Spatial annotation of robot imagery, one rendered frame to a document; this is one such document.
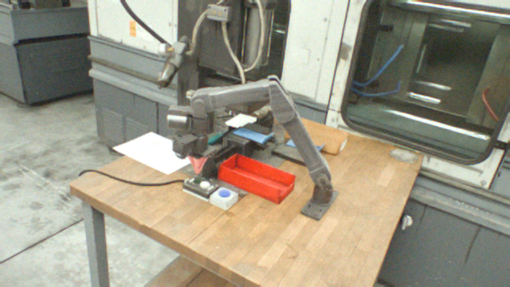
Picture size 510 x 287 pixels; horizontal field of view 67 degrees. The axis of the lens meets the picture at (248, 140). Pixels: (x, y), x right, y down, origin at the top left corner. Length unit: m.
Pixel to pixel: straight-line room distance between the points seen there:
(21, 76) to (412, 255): 3.71
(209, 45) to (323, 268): 0.89
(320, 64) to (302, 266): 1.20
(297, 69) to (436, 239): 1.10
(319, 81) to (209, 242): 1.19
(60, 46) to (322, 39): 3.10
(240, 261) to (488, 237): 1.33
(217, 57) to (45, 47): 3.10
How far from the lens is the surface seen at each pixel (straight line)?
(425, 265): 2.26
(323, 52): 2.03
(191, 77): 1.59
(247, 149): 1.52
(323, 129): 1.81
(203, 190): 1.29
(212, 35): 1.49
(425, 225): 2.13
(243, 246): 1.13
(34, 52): 4.38
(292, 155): 1.60
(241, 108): 1.43
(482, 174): 1.95
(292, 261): 1.12
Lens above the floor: 1.65
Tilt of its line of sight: 26 degrees down
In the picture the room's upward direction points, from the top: 6 degrees clockwise
